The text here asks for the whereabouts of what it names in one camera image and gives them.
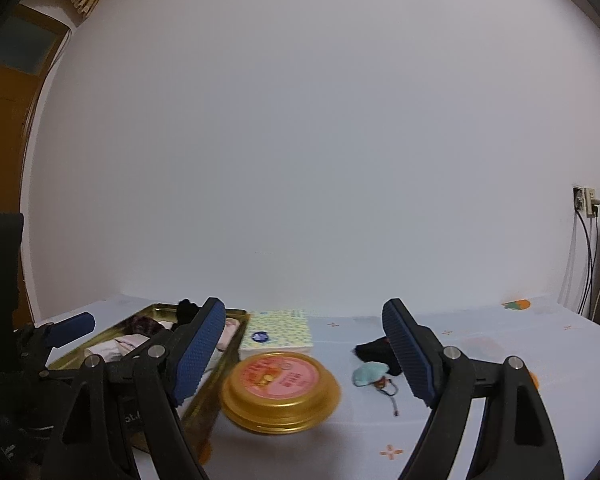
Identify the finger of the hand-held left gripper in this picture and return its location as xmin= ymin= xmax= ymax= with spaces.
xmin=15 ymin=311 xmax=97 ymax=376

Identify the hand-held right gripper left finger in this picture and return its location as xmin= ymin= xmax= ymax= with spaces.
xmin=42 ymin=297 xmax=227 ymax=480

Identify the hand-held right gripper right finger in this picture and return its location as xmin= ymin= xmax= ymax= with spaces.
xmin=382 ymin=298 xmax=566 ymax=480

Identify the purple scrunchie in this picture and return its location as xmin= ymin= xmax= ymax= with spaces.
xmin=125 ymin=316 xmax=166 ymax=336

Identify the gold rectangular tin box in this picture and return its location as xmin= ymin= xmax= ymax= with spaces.
xmin=45 ymin=302 xmax=251 ymax=466

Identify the black cloth with red mark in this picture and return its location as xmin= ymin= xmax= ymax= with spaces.
xmin=354 ymin=336 xmax=403 ymax=377

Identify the white cloth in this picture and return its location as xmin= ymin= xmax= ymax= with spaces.
xmin=82 ymin=335 xmax=151 ymax=363

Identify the white tablecloth with orange prints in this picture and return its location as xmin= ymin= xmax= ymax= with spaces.
xmin=30 ymin=292 xmax=600 ymax=480

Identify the patterned tissue pack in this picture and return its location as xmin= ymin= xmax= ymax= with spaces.
xmin=239 ymin=309 xmax=315 ymax=361

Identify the gold round tin pink lid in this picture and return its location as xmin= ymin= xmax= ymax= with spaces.
xmin=220 ymin=351 xmax=342 ymax=435

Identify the brown wooden door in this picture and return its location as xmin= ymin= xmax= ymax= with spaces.
xmin=0 ymin=5 xmax=73 ymax=216

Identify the teal plush keychain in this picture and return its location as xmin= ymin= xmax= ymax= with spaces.
xmin=352 ymin=361 xmax=406 ymax=417

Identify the black cable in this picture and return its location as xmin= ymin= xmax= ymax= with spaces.
xmin=575 ymin=207 xmax=597 ymax=318

